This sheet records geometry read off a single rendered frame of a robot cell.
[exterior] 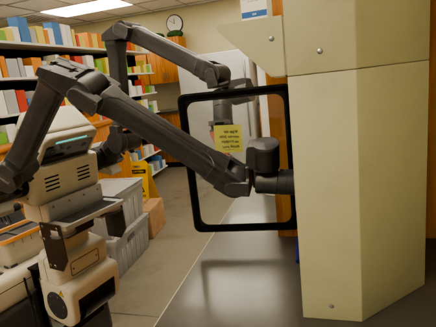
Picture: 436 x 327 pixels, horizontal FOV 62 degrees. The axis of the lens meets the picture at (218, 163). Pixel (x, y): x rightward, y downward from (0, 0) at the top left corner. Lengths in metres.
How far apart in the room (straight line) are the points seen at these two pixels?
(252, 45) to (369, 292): 0.51
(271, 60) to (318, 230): 0.32
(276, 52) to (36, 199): 0.89
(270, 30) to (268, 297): 0.55
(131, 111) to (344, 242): 0.50
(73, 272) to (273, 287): 0.76
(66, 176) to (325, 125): 0.91
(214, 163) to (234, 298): 0.31
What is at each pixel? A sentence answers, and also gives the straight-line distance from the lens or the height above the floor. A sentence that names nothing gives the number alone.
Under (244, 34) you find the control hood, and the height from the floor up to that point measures 1.49.
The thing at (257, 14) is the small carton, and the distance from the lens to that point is 0.73.
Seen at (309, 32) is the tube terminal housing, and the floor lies 1.48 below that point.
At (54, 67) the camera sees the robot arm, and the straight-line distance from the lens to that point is 0.86.
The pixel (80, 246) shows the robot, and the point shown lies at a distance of 1.42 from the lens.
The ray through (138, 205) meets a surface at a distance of 3.22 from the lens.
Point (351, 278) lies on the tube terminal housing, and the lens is 0.75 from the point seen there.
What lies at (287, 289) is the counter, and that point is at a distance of 0.89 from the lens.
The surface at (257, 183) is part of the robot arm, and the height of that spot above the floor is 1.19.
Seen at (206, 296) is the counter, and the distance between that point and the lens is 0.89.
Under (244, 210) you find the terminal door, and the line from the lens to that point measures 1.03.
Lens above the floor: 1.42
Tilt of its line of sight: 13 degrees down
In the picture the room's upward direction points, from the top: 7 degrees counter-clockwise
